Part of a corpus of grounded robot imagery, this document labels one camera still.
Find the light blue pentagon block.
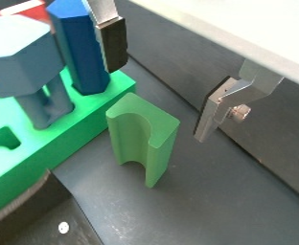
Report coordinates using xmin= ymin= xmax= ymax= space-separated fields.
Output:
xmin=0 ymin=14 xmax=73 ymax=129

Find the black curved holder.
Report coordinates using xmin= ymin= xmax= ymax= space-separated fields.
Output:
xmin=0 ymin=170 xmax=104 ymax=245

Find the green shape sorter board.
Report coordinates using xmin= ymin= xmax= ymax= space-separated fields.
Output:
xmin=0 ymin=71 xmax=135 ymax=210

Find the green arch block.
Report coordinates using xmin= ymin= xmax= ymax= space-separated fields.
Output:
xmin=105 ymin=93 xmax=180 ymax=188

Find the dark blue hexagonal block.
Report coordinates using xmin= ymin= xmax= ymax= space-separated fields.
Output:
xmin=46 ymin=0 xmax=109 ymax=95

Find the red rounded block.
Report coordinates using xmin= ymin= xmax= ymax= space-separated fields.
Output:
xmin=0 ymin=0 xmax=49 ymax=23

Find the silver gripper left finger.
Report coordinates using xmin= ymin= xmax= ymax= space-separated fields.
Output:
xmin=81 ymin=0 xmax=128 ymax=73

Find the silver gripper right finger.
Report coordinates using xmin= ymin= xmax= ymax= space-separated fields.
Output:
xmin=195 ymin=59 xmax=284 ymax=143

